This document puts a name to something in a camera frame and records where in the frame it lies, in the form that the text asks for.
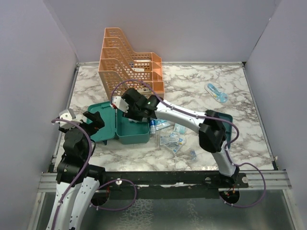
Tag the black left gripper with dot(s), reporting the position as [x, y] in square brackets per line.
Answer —
[97, 122]

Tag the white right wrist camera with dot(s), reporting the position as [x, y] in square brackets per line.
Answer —
[120, 104]

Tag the peach plastic file organizer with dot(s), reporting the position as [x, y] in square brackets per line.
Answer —
[119, 64]

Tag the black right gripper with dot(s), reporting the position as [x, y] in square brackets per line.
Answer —
[129, 116]

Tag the blue white dressing packet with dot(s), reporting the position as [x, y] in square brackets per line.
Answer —
[179, 129]

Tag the clear blue gauze packet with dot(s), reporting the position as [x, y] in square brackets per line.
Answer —
[161, 124]

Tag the small clear blue packet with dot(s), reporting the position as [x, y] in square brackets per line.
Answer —
[192, 154]

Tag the white blue bandage roll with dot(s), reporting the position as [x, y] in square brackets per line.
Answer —
[152, 126]

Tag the blue toothbrush blister pack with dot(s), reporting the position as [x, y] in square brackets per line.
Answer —
[218, 95]

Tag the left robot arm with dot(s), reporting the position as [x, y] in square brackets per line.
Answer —
[76, 179]

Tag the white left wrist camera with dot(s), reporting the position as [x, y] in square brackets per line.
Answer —
[66, 119]

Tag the black metal base rail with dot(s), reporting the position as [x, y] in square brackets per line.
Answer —
[168, 185]

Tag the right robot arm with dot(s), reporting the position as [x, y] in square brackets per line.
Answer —
[208, 125]

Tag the teal plastic medicine box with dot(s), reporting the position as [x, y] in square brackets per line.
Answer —
[119, 127]

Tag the clear bag of wipes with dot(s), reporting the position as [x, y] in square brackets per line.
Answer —
[174, 142]

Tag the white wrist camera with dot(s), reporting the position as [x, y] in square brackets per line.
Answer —
[66, 119]
[120, 104]

